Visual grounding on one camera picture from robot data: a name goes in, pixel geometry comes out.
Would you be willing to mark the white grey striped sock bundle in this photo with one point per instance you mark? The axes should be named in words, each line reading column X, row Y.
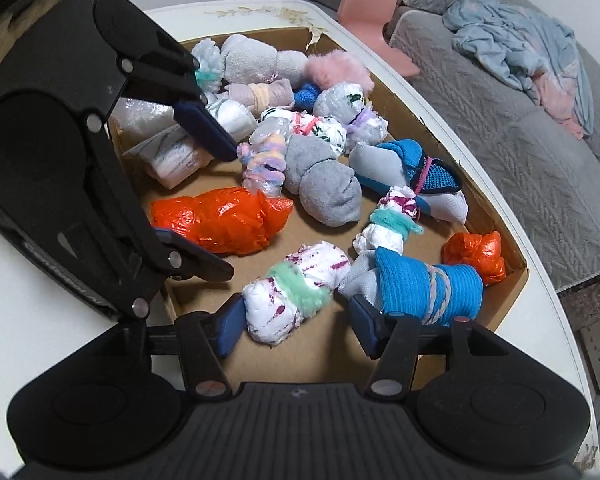
column 172, row 160

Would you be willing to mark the fluffy pink and blue sock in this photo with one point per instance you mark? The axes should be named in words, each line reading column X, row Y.
column 337, row 72

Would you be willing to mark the white patterned sock ball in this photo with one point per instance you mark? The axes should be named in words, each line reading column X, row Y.
column 337, row 100

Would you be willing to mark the shallow cardboard box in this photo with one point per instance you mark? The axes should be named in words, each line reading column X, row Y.
column 290, row 367

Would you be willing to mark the light blue blanket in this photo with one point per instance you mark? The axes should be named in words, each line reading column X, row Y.
column 510, row 35

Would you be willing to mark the white speckled bundle teal band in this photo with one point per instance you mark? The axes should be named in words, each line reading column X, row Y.
column 385, row 230

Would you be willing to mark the clear plastic bag bundle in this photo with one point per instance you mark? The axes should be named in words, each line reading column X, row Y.
column 140, row 115

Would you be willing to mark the blue white sock pink band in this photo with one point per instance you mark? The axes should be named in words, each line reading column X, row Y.
column 405, row 160

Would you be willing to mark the pastel striped fluffy sock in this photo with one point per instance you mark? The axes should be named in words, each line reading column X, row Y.
column 262, row 162

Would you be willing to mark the white speckled bundle mint band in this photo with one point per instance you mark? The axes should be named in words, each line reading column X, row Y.
column 275, row 310

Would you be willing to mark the white fluffy bundle teal band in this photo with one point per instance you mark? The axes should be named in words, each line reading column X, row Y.
column 207, row 55

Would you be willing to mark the grey covered sofa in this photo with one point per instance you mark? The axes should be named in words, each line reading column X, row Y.
column 530, row 185

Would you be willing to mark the pink plastic chair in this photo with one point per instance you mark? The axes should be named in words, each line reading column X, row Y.
column 370, row 10

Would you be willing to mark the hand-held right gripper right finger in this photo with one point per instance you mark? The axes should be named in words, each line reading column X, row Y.
column 365, row 327

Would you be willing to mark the pink cloth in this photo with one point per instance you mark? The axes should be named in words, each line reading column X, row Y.
column 555, row 95

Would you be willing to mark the white green patterned bag bundle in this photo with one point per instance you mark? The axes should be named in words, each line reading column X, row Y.
column 325, row 132

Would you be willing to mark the cream white sock bundle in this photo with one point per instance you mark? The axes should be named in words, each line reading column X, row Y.
column 255, row 57

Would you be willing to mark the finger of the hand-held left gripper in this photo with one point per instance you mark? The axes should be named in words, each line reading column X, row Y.
column 195, row 265
column 205, row 130

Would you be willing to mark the pale pink sock peach band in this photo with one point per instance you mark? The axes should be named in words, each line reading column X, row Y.
column 260, row 92

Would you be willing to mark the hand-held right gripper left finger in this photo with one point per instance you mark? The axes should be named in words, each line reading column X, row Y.
column 230, row 327

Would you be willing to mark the white sock green stripe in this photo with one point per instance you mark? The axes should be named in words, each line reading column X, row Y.
column 232, row 117

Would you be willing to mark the large orange plastic bag bundle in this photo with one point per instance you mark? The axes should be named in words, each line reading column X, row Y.
column 215, row 220

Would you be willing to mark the small orange plastic bag bundle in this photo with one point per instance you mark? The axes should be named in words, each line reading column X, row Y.
column 472, row 257

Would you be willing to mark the blue sock bundle grey tie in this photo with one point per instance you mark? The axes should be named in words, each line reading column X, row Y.
column 410, row 280

